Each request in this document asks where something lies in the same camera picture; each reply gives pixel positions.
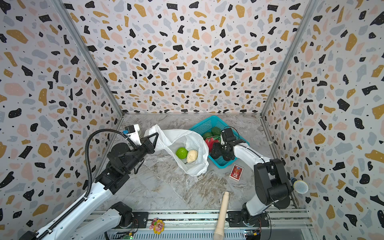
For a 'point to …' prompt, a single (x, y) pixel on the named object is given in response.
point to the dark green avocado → (216, 131)
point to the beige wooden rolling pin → (219, 231)
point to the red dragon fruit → (210, 141)
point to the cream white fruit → (192, 155)
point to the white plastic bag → (172, 139)
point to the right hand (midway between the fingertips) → (215, 147)
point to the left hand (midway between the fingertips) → (157, 132)
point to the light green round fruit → (181, 152)
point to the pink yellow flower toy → (157, 225)
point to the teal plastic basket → (207, 126)
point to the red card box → (236, 172)
